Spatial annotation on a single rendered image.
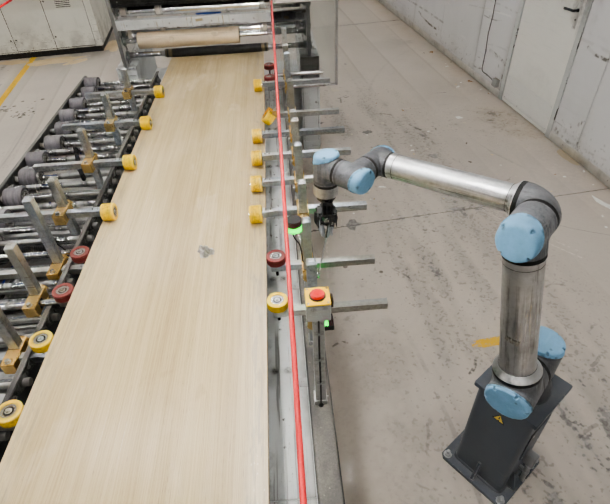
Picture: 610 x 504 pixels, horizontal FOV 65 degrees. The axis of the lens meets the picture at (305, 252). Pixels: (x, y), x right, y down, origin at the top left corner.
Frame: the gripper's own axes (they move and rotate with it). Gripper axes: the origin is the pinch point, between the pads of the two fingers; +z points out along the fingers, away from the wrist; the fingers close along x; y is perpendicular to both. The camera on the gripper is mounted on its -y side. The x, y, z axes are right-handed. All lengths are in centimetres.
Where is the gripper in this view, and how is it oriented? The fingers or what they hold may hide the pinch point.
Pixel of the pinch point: (325, 233)
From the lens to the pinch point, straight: 188.0
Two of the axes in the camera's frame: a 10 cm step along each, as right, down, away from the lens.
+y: 0.7, 6.4, -7.6
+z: 0.3, 7.6, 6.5
